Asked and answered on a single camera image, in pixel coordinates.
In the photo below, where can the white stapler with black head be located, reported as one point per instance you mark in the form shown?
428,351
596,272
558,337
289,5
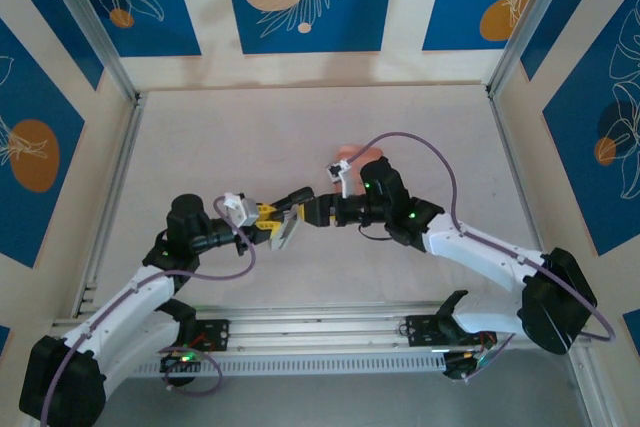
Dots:
285,237

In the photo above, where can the pink plastic tray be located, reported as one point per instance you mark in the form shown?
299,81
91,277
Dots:
345,152

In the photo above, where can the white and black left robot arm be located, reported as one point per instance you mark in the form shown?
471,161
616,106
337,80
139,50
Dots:
125,302

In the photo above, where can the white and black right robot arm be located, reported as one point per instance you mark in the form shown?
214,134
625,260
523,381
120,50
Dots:
480,247

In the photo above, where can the aluminium base rail beam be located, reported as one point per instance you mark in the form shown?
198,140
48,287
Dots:
320,327

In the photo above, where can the aluminium frame post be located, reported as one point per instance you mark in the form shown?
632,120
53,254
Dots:
530,17
90,22

